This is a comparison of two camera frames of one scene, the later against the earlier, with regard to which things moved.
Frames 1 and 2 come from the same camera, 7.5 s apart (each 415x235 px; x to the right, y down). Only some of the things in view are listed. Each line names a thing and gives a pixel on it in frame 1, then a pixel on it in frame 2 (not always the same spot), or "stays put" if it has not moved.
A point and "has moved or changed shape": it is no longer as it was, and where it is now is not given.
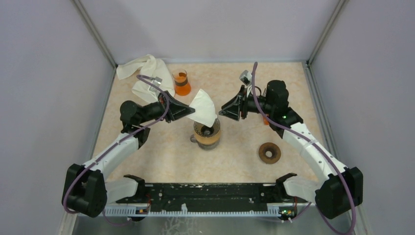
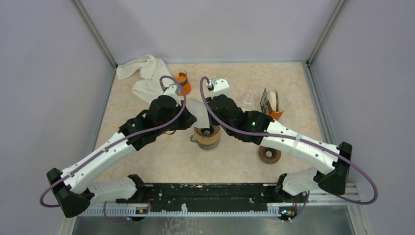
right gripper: x=232 y=108 -> x=207 y=99
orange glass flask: x=182 y=86 stays put
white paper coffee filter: x=204 y=111 has moved or changed shape
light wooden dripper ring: x=209 y=140 stays put
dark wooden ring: x=274 y=149 stays put
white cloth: x=146 y=69 stays put
